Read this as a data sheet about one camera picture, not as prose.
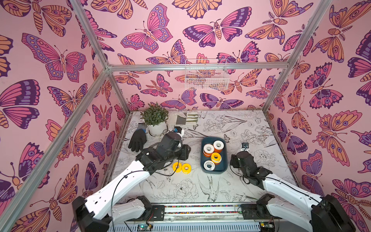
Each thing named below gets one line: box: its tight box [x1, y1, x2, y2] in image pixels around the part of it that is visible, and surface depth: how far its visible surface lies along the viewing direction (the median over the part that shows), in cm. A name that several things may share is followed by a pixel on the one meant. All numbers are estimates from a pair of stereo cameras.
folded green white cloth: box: [175, 111, 199, 126], surface depth 116 cm
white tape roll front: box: [203, 159, 216, 172], surface depth 89 cm
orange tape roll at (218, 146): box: [213, 140, 225, 154], surface depth 96 cm
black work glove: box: [128, 122, 147, 153], surface depth 105 cm
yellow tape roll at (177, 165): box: [172, 161, 183, 173], surface depth 91 cm
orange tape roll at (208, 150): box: [202, 143, 215, 158], surface depth 94 cm
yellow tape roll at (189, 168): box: [181, 162, 192, 174], surface depth 89 cm
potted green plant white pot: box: [140, 101, 170, 137], surface depth 92 cm
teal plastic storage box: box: [200, 136, 229, 174], surface depth 92 cm
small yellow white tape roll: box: [210, 151, 222, 164], surface depth 91 cm
